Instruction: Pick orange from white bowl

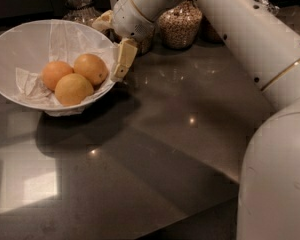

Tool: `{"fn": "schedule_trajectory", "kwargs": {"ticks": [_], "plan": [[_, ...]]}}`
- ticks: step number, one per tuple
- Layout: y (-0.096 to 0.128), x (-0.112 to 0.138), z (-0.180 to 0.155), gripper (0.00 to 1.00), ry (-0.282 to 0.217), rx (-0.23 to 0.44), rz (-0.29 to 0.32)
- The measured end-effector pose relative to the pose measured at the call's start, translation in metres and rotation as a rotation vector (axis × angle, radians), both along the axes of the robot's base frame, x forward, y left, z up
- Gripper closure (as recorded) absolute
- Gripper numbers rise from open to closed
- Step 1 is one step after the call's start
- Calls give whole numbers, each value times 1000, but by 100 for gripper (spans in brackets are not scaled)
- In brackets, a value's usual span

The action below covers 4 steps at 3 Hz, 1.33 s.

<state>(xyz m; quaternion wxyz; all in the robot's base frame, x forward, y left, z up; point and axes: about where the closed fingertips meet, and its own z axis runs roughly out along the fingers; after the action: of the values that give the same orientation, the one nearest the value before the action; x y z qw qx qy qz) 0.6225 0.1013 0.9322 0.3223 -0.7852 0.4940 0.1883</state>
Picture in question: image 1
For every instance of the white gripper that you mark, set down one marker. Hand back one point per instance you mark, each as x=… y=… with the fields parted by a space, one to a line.
x=131 y=19

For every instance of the orange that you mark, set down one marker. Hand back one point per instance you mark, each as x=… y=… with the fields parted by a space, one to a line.
x=72 y=89
x=92 y=67
x=53 y=72

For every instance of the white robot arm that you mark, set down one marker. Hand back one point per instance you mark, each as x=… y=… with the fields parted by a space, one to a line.
x=205 y=115

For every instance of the white bowl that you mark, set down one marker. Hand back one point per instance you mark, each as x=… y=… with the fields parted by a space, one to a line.
x=16 y=49

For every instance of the glass jar mixed cereal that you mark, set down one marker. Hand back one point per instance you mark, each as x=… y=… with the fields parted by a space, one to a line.
x=145 y=45

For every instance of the white paper liner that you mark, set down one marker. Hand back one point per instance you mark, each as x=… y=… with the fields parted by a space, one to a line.
x=67 y=40

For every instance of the glass jar far left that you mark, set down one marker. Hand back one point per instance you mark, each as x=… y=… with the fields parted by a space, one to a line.
x=81 y=11

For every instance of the glass jar pale grains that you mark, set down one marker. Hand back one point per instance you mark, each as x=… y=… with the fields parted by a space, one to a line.
x=179 y=26

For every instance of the glass jar brown grains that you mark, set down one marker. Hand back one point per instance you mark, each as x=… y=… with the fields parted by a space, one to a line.
x=208 y=33

